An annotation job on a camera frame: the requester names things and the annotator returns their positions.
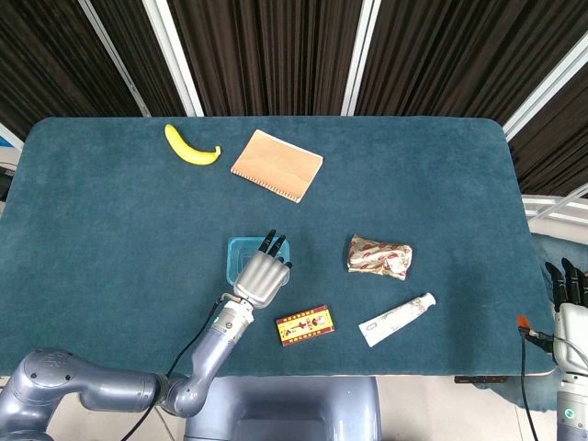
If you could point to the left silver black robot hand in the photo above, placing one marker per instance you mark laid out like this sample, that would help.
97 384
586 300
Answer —
262 280

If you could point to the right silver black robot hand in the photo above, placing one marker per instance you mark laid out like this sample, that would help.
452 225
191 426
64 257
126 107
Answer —
572 331

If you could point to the blue plastic tray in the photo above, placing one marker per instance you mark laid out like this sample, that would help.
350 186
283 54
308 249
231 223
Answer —
240 257

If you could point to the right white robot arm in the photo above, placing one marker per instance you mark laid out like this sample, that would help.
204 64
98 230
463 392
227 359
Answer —
572 409

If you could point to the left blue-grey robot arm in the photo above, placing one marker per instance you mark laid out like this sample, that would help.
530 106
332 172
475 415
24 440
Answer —
92 386

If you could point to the red yellow printed box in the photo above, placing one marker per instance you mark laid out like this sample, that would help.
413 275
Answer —
305 325

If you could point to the tan spiral notebook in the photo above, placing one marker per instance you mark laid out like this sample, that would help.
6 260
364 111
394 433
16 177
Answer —
275 165

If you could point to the paper wrapped food packet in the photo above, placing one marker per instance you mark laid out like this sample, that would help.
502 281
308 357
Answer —
379 257

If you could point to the blue-grey robot torso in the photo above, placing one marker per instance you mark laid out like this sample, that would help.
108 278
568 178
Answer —
282 409

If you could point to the white cream tube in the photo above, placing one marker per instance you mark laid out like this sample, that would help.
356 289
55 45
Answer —
395 319

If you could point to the yellow banana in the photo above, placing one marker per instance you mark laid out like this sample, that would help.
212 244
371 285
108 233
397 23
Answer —
188 154

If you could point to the teal velvet table cloth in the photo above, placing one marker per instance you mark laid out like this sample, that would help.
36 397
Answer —
115 206

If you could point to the dark brown pleated curtain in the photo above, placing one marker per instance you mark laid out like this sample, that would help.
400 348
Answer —
275 55

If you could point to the white panel with blue stripe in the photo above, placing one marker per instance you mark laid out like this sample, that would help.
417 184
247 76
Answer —
9 138

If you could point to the black perforated table bracket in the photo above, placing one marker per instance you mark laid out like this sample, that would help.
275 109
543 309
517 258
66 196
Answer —
480 379

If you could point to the white metal frame rail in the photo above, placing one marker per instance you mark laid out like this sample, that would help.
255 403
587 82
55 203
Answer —
553 213

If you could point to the wide white frame post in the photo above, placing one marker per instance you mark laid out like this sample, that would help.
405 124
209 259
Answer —
360 59
546 85
174 59

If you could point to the thin grey frame post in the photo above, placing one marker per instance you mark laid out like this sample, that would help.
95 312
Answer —
115 64

